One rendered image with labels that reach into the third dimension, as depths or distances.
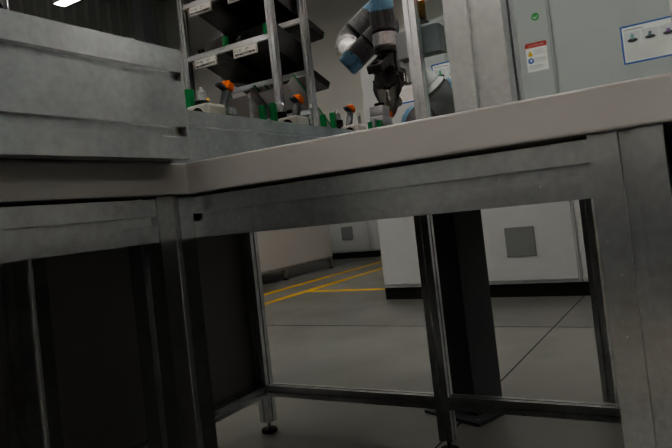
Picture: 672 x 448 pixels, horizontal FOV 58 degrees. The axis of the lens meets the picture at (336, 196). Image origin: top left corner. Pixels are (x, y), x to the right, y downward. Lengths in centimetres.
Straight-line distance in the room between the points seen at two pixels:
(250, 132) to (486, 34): 56
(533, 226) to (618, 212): 427
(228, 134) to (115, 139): 43
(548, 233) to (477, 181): 422
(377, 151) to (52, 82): 24
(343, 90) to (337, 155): 1018
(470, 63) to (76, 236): 34
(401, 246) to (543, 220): 118
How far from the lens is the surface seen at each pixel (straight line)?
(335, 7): 1103
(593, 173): 44
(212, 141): 89
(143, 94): 54
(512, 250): 475
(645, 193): 43
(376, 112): 174
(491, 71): 49
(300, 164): 51
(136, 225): 57
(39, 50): 50
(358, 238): 989
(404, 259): 509
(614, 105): 43
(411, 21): 158
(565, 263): 469
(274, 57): 171
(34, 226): 51
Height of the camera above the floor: 80
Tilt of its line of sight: 1 degrees up
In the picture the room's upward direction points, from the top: 6 degrees counter-clockwise
